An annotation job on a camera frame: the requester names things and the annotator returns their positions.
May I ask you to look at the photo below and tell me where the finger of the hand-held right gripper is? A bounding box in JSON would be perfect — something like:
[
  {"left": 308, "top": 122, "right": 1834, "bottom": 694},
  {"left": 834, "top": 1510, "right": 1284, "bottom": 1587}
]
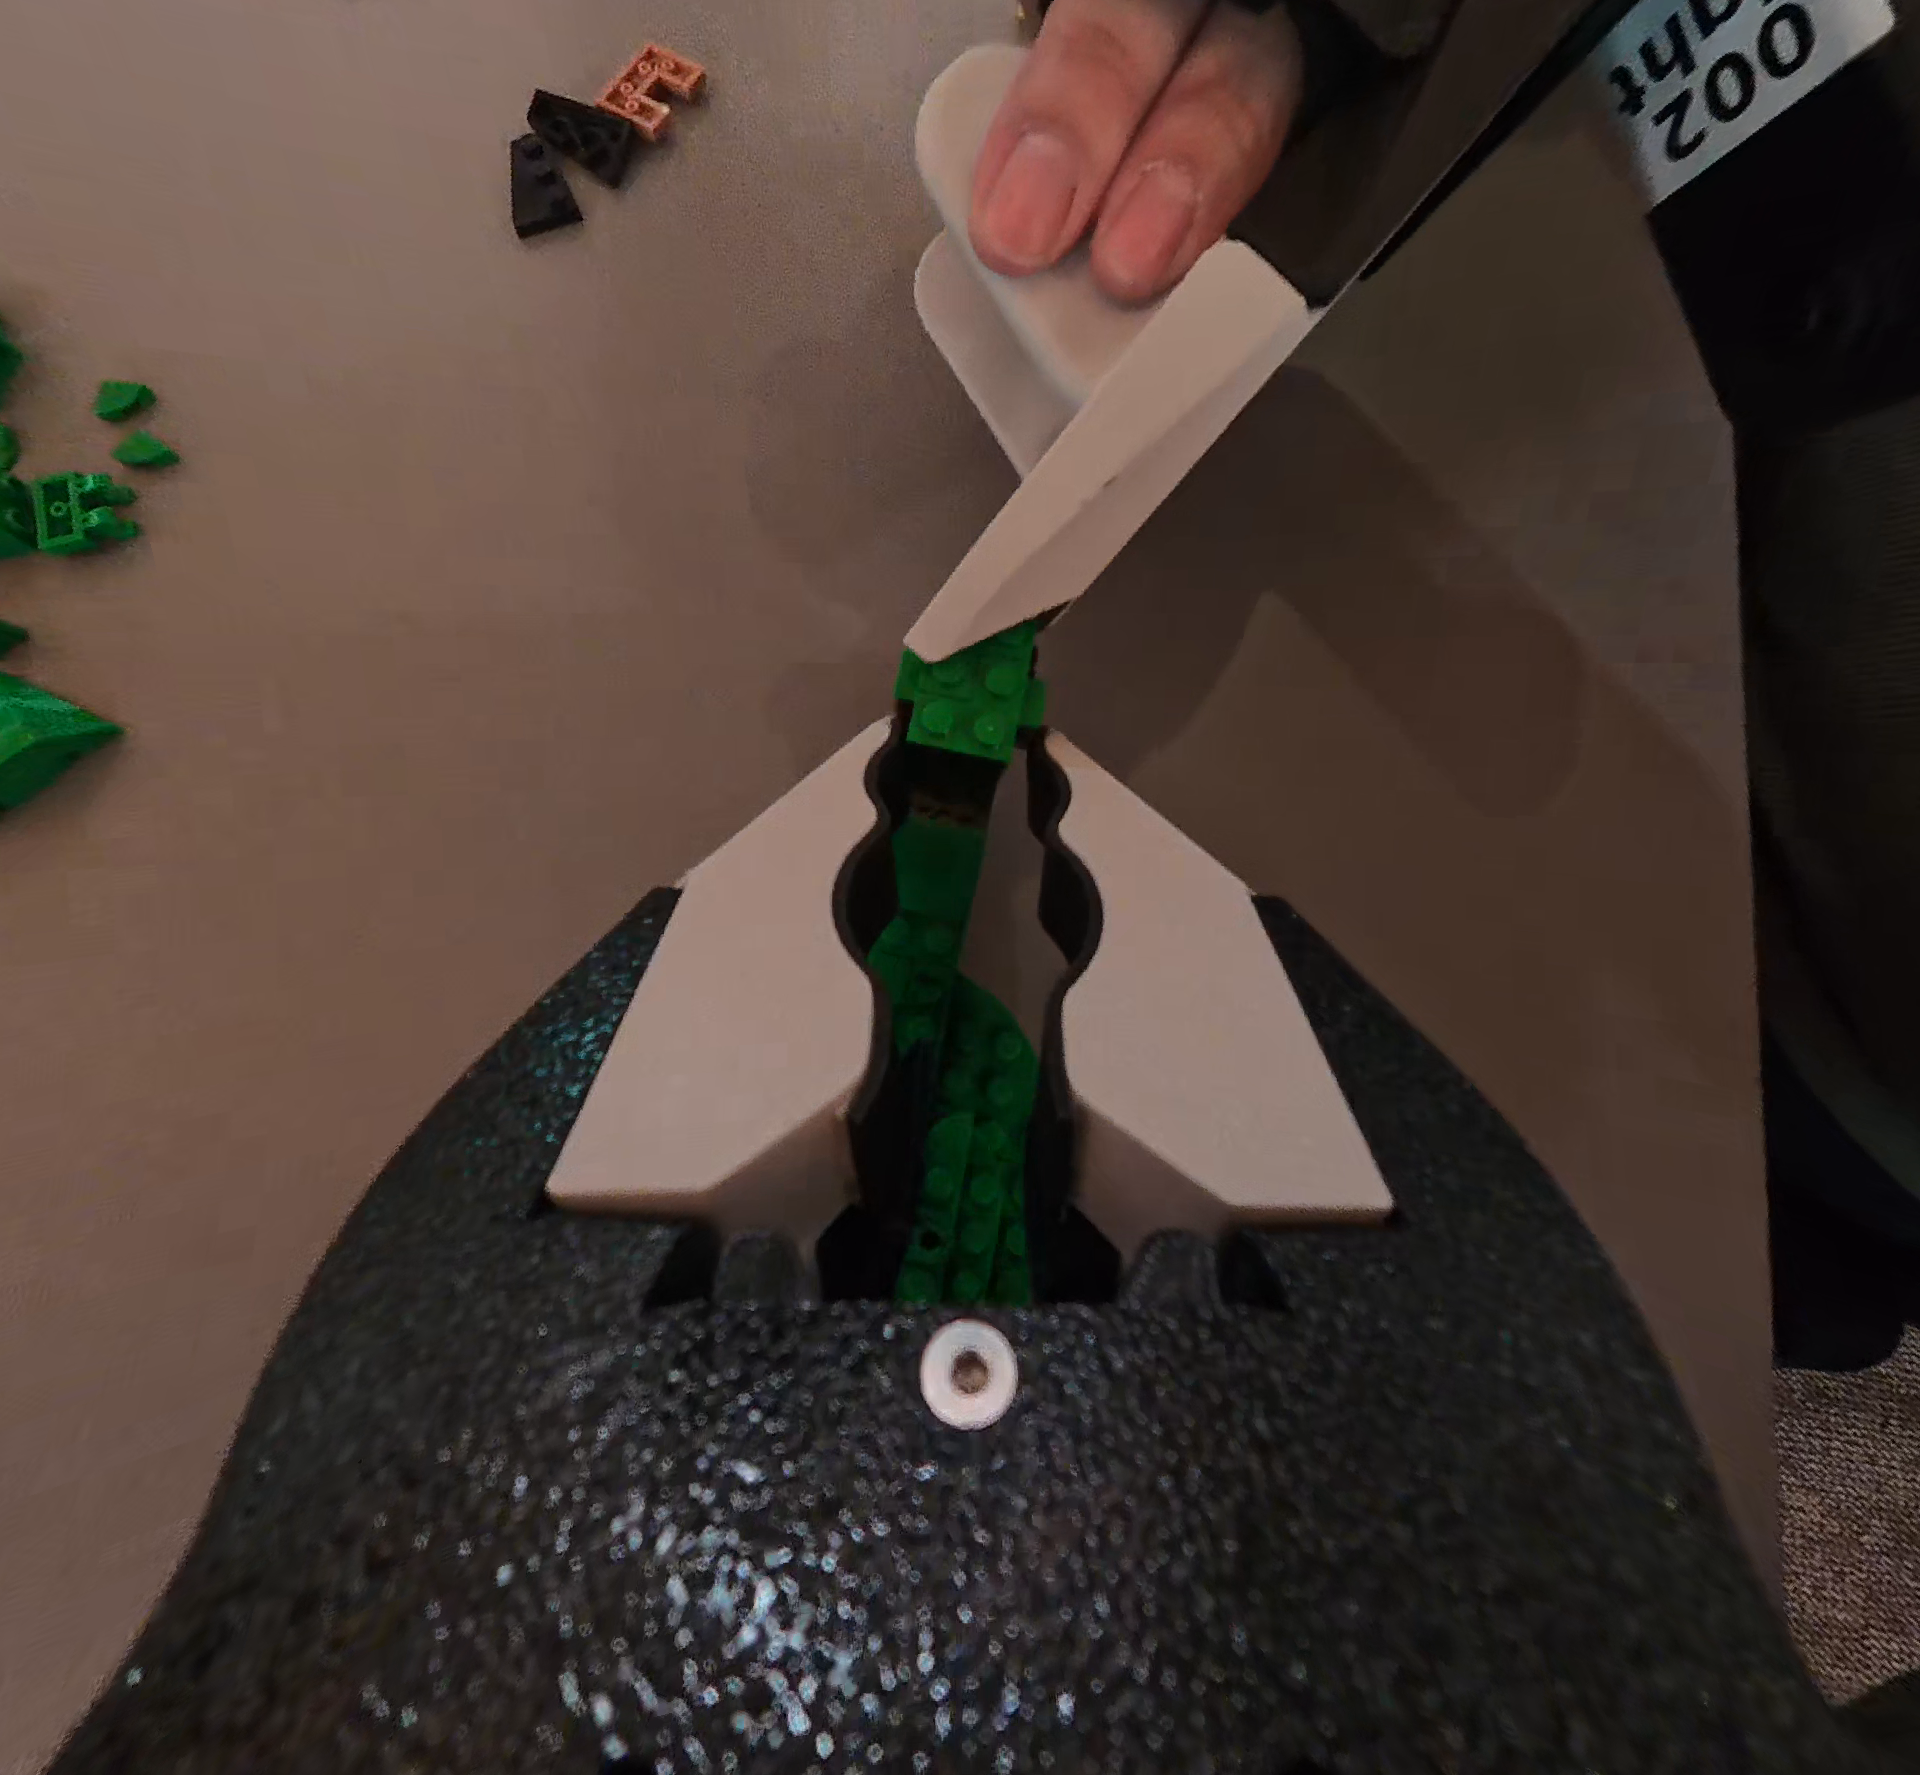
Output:
[
  {"left": 905, "top": 237, "right": 1318, "bottom": 665},
  {"left": 981, "top": 304, "right": 1329, "bottom": 644}
]

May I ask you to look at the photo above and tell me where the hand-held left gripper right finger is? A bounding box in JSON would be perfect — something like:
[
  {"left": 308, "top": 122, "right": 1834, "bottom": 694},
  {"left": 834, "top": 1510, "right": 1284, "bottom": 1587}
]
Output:
[{"left": 1025, "top": 726, "right": 1396, "bottom": 1267}]

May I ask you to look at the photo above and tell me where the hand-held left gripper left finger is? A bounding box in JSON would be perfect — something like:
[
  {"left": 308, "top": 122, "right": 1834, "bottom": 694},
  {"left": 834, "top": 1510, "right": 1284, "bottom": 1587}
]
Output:
[{"left": 545, "top": 718, "right": 910, "bottom": 1242}]

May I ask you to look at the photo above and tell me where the green brick animal model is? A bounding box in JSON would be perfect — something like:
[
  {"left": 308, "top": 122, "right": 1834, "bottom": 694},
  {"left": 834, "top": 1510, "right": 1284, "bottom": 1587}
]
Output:
[{"left": 865, "top": 623, "right": 1052, "bottom": 1308}]

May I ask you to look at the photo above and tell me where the grey desk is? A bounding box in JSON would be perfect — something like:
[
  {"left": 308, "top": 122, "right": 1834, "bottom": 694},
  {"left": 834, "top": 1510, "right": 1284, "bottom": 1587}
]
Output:
[{"left": 0, "top": 0, "right": 1825, "bottom": 1775}]

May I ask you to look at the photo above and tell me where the person's right hand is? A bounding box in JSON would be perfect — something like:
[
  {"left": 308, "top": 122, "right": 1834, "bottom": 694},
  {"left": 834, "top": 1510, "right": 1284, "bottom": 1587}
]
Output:
[{"left": 960, "top": 0, "right": 1504, "bottom": 304}]

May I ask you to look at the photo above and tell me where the salmon notched brick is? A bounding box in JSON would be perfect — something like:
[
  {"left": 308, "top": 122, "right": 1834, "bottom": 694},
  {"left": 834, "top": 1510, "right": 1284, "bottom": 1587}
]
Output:
[{"left": 595, "top": 43, "right": 707, "bottom": 141}]

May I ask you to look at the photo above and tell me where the black wedge brick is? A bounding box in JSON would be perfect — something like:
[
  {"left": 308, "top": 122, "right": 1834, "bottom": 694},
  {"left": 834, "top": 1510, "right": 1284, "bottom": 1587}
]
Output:
[
  {"left": 525, "top": 87, "right": 641, "bottom": 190},
  {"left": 509, "top": 132, "right": 588, "bottom": 240}
]

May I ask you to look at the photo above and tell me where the person's dark clothed torso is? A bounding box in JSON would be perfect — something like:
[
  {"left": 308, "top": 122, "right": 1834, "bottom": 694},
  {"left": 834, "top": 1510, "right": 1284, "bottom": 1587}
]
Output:
[{"left": 1725, "top": 380, "right": 1920, "bottom": 1372}]

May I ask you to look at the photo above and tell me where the large green brick piece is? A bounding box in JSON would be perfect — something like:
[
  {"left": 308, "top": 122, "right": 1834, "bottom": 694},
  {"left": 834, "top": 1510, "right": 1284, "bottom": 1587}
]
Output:
[{"left": 0, "top": 673, "right": 125, "bottom": 818}]

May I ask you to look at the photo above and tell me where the pile of green bricks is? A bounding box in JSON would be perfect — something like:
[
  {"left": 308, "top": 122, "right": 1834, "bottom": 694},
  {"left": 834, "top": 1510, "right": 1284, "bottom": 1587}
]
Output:
[{"left": 0, "top": 318, "right": 183, "bottom": 561}]

